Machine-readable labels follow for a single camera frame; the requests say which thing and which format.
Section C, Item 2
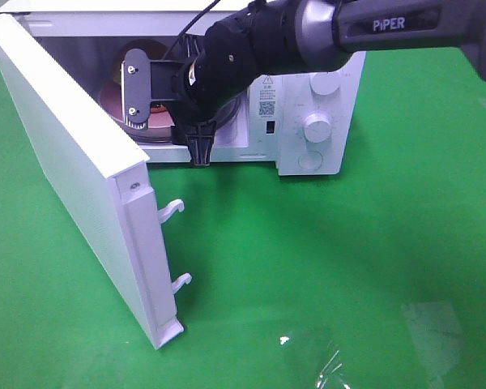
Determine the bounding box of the pink round plate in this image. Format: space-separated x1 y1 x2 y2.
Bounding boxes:
99 82 173 130

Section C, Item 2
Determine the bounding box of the upper white microwave knob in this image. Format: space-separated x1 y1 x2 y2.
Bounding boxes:
309 71 341 96

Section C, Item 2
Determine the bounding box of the burger with lettuce and tomato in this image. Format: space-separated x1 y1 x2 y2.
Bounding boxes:
113 38 168 85

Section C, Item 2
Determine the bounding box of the lower white microwave knob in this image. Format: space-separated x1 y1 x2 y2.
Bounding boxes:
303 113 332 143

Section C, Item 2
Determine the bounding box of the white microwave knob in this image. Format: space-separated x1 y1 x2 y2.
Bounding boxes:
303 113 332 143
309 71 341 96

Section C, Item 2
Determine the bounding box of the clear tape patch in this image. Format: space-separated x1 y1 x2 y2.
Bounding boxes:
274 325 349 388

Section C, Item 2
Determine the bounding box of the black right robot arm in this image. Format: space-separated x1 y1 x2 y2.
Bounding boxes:
151 0 486 166

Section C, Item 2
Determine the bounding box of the green table mat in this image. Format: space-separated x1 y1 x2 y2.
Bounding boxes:
0 49 486 388

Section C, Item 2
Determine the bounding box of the white microwave door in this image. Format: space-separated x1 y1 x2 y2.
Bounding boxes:
0 14 191 348

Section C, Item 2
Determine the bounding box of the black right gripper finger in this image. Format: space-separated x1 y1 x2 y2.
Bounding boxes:
172 120 217 166
181 34 204 59

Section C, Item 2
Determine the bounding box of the white microwave oven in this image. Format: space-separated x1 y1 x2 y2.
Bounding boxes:
0 1 365 176

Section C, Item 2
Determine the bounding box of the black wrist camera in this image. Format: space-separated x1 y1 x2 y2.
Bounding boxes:
121 49 151 130

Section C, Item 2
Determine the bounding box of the glass microwave turntable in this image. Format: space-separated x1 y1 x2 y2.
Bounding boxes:
126 96 241 143

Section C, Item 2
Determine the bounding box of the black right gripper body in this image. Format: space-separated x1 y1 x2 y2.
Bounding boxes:
151 19 261 122

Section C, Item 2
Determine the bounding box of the round white door button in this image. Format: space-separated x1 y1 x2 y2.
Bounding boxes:
298 151 323 170

